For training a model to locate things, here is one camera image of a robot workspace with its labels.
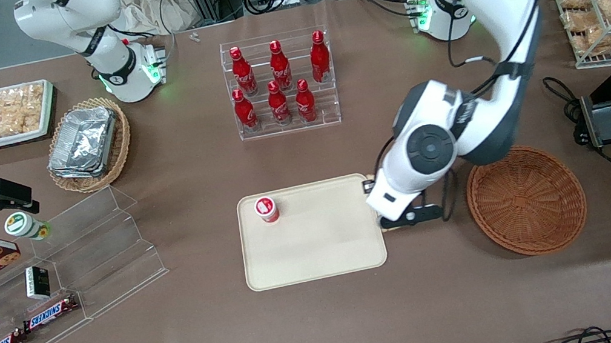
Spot white rectangular snack tray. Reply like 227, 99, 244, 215
0, 78, 62, 149

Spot round brown wicker basket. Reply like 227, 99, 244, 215
460, 136, 594, 265

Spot beige plastic tray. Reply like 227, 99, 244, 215
233, 170, 391, 293

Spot oval light wicker basket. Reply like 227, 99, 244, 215
38, 93, 140, 199

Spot green lid white cup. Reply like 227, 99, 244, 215
2, 207, 53, 246

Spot aluminium foil container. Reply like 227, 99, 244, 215
40, 102, 125, 177
50, 159, 112, 186

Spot clear bag rice crackers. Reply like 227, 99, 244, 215
0, 82, 51, 137
0, 101, 25, 138

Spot red lid white cup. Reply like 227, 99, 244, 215
253, 194, 282, 226

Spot clear acrylic bottle rack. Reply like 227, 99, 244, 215
217, 24, 343, 143

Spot red cola bottle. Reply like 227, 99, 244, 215
265, 78, 294, 128
266, 38, 295, 92
292, 77, 320, 125
306, 29, 335, 85
228, 44, 260, 99
231, 86, 261, 134

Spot beige cloth bag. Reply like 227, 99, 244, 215
114, 0, 201, 43

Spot black cable on table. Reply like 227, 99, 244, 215
541, 66, 611, 184

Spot black arm base cables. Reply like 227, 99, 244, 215
357, 0, 424, 27

